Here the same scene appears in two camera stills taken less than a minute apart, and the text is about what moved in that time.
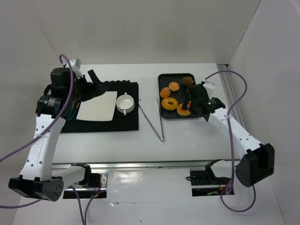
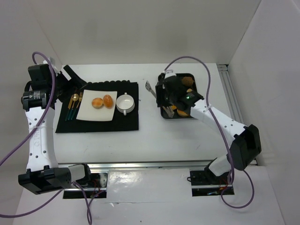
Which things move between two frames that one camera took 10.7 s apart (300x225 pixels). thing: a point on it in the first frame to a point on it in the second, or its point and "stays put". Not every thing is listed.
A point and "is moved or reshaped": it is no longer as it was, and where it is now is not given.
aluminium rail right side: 229,94 stays put
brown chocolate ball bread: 188,81 stays put
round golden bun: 174,86 is moved or reshaped
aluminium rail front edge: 194,164 stays put
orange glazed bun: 165,92 is moved or reshaped
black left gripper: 88,84 to 68,78
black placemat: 119,122 stays put
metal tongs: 151,108 to 168,109
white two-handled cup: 125,103 stays put
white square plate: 101,108 stays put
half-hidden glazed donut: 184,113 stays put
